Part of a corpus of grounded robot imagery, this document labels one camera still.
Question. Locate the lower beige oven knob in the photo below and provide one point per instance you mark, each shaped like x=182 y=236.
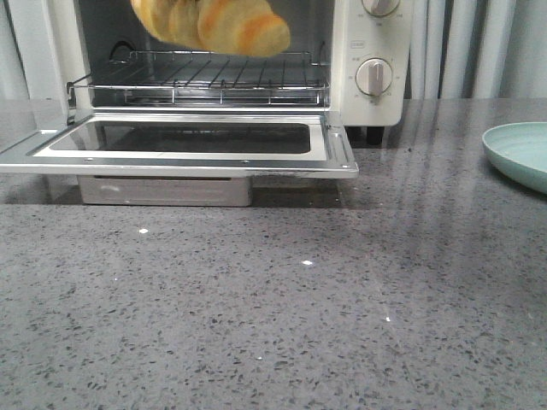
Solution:
x=374 y=77

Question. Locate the golden croissant bread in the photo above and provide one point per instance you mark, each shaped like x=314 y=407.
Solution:
x=245 y=28

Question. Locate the upper beige oven knob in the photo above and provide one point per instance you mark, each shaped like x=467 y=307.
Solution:
x=380 y=8

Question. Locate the light green round plate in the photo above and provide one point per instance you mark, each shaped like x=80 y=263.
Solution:
x=518 y=151

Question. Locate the beige oven knob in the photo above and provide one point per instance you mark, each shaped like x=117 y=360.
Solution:
x=374 y=77
x=380 y=8

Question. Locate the metal wire oven rack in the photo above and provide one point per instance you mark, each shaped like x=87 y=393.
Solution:
x=204 y=79

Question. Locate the oven glass door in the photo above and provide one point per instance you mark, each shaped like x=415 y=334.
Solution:
x=201 y=145

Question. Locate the white Toshiba toaster oven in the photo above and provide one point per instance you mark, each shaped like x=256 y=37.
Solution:
x=338 y=34

